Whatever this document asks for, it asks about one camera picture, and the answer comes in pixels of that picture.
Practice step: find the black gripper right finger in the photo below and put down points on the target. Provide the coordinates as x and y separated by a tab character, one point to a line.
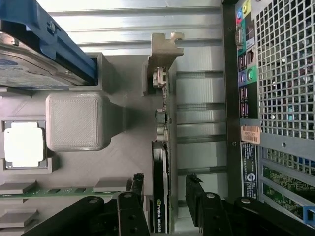
211	216

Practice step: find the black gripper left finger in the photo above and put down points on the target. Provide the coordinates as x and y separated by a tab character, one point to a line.
133	216

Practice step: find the green motherboard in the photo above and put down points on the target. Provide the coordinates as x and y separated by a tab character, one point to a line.
278	182

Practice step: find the green RAM stick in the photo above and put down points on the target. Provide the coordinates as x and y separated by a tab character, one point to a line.
61	191

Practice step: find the grey printed parts rack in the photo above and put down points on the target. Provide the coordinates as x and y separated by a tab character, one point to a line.
73	123

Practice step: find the silver CPU chip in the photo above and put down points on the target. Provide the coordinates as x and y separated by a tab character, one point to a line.
24	145

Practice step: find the open black PC case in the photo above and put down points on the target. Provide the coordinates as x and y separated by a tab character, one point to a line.
283	73

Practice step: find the hard disk in blue caddy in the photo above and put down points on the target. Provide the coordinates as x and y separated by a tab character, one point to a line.
24	61

